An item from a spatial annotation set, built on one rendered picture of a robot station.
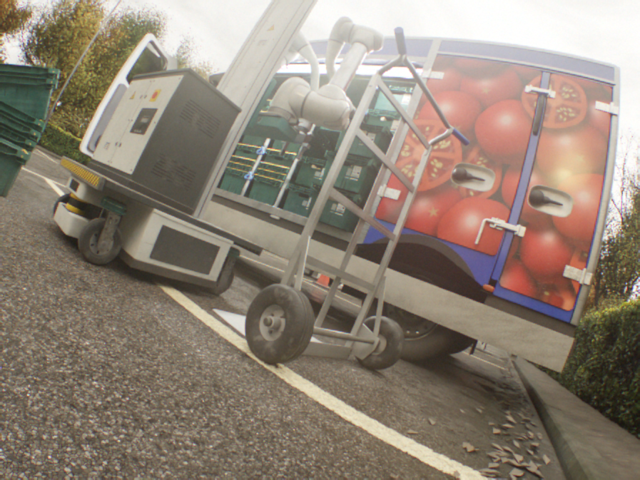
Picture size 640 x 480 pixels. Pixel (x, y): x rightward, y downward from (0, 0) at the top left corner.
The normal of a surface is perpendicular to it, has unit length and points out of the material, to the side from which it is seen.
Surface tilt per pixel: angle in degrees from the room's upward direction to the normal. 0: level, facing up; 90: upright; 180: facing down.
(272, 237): 90
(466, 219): 90
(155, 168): 90
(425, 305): 90
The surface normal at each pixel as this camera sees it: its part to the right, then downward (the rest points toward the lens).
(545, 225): -0.48, -0.27
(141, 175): 0.79, 0.29
